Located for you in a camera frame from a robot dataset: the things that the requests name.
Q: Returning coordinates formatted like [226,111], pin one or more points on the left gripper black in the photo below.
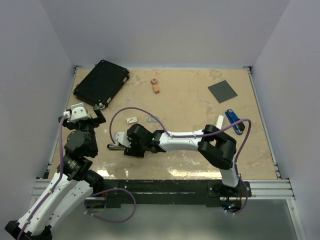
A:
[96,121]

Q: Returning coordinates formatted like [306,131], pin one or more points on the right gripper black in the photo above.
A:
[133,151]

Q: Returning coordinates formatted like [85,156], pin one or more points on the grey metal stapler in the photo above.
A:
[115,147]

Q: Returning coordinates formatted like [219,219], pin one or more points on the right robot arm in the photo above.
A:
[217,147]

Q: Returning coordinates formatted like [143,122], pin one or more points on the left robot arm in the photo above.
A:
[73,181]

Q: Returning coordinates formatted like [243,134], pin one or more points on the blue stapler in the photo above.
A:
[232,118]

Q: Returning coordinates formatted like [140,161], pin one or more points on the black hard case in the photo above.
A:
[102,84]

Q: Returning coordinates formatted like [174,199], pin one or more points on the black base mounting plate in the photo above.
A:
[211,193]

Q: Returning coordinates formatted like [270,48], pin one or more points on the plain wooden block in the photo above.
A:
[156,88]

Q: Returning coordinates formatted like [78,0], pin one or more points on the wooden cube with circle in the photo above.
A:
[153,81]

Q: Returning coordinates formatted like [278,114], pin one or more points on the grey studded baseplate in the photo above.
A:
[222,91]

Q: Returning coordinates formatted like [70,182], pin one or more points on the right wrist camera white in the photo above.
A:
[121,139]

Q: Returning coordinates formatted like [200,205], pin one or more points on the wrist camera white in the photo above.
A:
[121,139]
[76,113]

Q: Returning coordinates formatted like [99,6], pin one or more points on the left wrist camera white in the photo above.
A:
[76,113]

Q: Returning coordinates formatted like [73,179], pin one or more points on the aluminium frame rail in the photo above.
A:
[279,189]

